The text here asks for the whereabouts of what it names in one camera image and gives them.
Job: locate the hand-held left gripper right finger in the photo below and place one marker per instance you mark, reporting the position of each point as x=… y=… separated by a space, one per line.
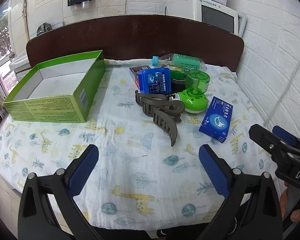
x=215 y=170

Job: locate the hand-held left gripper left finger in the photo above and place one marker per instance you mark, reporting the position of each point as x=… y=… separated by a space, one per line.
x=83 y=170

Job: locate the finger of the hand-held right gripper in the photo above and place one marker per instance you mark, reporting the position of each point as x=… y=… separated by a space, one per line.
x=285 y=134
x=265 y=136

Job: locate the blue medicine box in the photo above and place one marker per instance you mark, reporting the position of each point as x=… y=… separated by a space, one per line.
x=216 y=120

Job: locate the green cardboard box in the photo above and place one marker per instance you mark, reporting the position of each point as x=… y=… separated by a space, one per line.
x=52 y=110

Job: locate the grey-brown hair claw clip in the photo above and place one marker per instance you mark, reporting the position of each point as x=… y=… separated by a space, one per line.
x=162 y=120

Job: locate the green mosquito repellent device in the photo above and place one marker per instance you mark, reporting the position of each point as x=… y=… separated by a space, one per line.
x=192 y=100

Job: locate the black tape roll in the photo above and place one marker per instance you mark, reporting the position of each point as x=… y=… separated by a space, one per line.
x=177 y=86

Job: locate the blue plastic case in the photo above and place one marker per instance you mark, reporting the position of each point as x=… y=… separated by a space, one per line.
x=155 y=78

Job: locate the person's right hand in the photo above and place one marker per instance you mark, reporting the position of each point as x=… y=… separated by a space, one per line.
x=298 y=215

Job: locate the giraffe printed blanket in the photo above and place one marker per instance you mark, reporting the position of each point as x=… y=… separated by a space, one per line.
x=130 y=155

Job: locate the green printed card box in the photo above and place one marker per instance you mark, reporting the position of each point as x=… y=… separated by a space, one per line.
x=177 y=68

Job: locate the plastic bottle with green label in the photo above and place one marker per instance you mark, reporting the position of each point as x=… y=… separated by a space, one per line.
x=185 y=60

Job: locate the red and blue card deck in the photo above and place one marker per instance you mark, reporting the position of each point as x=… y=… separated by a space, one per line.
x=137 y=70

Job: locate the dark wooden headboard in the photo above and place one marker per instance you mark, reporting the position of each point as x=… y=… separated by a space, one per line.
x=140 y=37

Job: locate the camouflage patterned object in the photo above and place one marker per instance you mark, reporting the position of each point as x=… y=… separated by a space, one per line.
x=44 y=29

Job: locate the white appliance with dark screen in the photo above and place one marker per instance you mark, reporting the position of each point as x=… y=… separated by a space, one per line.
x=190 y=7

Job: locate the window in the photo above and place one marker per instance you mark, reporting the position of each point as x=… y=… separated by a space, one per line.
x=0 y=45

